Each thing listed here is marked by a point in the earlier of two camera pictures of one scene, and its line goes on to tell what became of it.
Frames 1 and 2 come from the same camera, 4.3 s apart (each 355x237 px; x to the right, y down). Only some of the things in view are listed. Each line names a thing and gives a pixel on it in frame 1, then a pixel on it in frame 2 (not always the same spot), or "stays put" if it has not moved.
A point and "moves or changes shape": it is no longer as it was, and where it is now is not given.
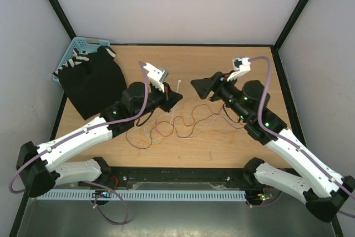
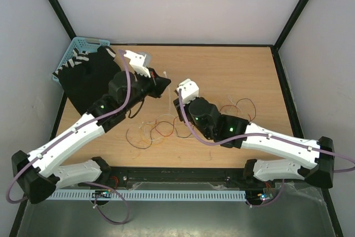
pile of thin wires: [187, 126] -> [147, 142]
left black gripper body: [157, 99] -> [148, 86]
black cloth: [93, 85] stays put
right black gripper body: [226, 91] -> [177, 104]
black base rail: [177, 178] stays put
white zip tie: [178, 81] moves or changes shape
